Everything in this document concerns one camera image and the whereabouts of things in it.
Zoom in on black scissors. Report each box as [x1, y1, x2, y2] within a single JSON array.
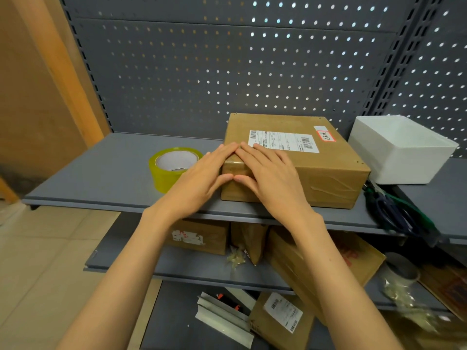
[[364, 185, 416, 234]]

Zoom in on crumpled clear plastic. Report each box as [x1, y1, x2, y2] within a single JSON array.
[[383, 279, 438, 332]]

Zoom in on white plastic bin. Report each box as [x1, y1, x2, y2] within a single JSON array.
[[348, 115, 459, 185]]

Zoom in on person's left hand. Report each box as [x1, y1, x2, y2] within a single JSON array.
[[142, 142, 240, 225]]

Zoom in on yellow tape roll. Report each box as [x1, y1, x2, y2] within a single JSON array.
[[148, 147, 204, 195]]

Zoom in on cardboard box torn white sticker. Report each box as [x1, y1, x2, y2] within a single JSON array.
[[166, 218, 231, 256]]

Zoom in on grey perforated back panel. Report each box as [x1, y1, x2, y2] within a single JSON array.
[[383, 0, 467, 159], [60, 0, 420, 141]]

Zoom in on cardboard box barcode label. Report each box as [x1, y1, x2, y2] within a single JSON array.
[[248, 291, 316, 350]]

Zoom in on person's left forearm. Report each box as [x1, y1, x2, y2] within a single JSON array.
[[56, 209, 187, 350]]

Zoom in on cardboard box red lettering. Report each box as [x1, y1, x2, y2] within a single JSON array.
[[266, 227, 387, 327]]

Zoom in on cardboard box red blue print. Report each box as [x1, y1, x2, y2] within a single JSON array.
[[417, 264, 467, 323]]

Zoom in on brown cardboard box white labels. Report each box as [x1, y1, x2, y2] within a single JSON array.
[[220, 112, 372, 210]]

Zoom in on brown wooden panel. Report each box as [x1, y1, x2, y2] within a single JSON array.
[[0, 0, 112, 201]]

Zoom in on person's right hand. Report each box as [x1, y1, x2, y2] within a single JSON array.
[[233, 142, 325, 230]]

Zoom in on person's right forearm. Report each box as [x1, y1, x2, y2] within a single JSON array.
[[291, 213, 402, 350]]

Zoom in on green handled needle-nose pliers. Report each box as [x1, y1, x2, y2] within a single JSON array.
[[364, 180, 442, 246]]

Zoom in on grey slotted upright post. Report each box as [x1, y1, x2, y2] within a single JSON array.
[[58, 0, 114, 134], [359, 0, 448, 117]]

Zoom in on white tape roll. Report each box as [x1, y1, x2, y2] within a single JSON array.
[[383, 252, 421, 288]]

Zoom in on white flat strips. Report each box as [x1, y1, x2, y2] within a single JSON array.
[[195, 287, 258, 350]]

